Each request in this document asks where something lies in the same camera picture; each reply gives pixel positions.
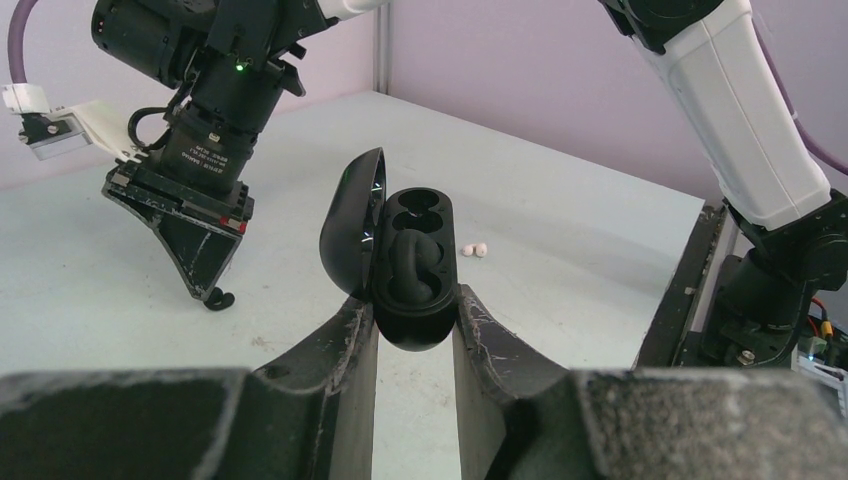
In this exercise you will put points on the black clip earbud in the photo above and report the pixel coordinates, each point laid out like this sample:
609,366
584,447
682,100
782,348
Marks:
412,254
218,300

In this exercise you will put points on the right aluminium frame post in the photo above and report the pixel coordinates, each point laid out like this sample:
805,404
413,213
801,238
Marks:
382,44

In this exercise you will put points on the black earbud charging case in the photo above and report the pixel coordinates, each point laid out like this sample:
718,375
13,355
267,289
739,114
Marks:
359,228

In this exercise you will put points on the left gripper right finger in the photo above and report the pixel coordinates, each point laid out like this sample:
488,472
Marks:
522,416

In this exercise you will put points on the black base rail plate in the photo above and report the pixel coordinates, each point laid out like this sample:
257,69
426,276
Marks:
684,306

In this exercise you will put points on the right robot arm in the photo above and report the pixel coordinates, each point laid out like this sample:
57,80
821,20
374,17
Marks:
558,144

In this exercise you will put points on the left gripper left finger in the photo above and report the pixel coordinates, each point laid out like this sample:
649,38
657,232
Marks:
308,414

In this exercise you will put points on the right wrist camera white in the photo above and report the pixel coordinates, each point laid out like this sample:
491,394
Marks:
51,132

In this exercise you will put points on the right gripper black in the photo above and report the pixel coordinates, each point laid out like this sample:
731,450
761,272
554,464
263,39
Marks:
184,184

